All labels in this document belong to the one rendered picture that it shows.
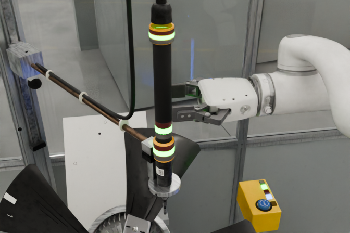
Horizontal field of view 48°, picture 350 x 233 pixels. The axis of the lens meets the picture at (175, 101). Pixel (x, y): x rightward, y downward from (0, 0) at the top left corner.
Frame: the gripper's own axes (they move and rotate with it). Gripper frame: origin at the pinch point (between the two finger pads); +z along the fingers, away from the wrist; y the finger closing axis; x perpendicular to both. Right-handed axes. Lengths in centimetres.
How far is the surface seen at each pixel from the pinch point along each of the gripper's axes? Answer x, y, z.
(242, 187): -58, 34, -29
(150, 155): -13.1, 0.9, 5.1
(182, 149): -22.4, 13.6, -4.0
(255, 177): -88, 70, -49
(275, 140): -68, 70, -57
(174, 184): -19.8, -1.7, 0.5
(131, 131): -11.3, 7.6, 8.5
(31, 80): -17, 47, 37
